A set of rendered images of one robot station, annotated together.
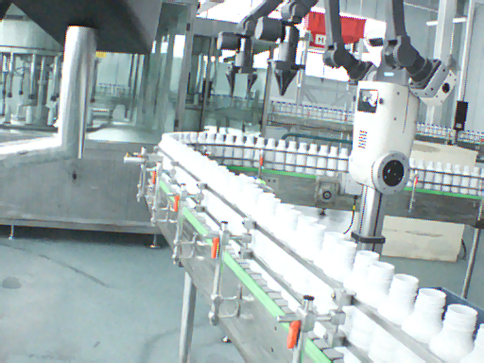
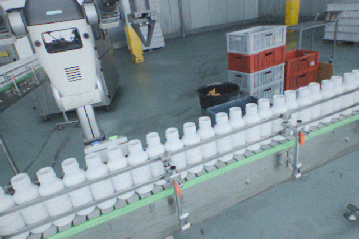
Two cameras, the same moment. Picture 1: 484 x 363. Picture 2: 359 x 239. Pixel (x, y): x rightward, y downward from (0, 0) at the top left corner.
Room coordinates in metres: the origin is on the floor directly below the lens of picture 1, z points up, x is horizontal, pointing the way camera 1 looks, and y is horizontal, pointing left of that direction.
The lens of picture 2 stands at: (1.60, 0.72, 1.50)
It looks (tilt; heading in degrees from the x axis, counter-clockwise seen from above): 25 degrees down; 267
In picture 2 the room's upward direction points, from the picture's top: 8 degrees counter-clockwise
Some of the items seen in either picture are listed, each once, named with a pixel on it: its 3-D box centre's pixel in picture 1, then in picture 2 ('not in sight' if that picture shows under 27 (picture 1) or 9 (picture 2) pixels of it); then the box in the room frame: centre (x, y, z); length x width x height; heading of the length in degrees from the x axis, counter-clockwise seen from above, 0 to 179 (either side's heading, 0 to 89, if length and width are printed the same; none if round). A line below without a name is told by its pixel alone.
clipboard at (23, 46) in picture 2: not in sight; (23, 47); (3.56, -3.42, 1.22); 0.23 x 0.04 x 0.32; 0
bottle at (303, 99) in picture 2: (286, 250); (302, 109); (1.09, -0.11, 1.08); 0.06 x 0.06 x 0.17
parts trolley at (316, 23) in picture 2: not in sight; (308, 42); (-1.35, -4.16, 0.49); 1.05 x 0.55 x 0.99; 18
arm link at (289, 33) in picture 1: (287, 35); not in sight; (1.63, -0.09, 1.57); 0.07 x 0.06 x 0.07; 109
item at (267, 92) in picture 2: not in sight; (256, 91); (0.38, -2.39, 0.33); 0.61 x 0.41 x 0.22; 24
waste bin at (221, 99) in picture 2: not in sight; (220, 115); (1.02, -1.83, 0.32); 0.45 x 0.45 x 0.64
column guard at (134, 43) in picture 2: not in sight; (134, 44); (2.26, -7.73, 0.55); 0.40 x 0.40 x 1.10; 18
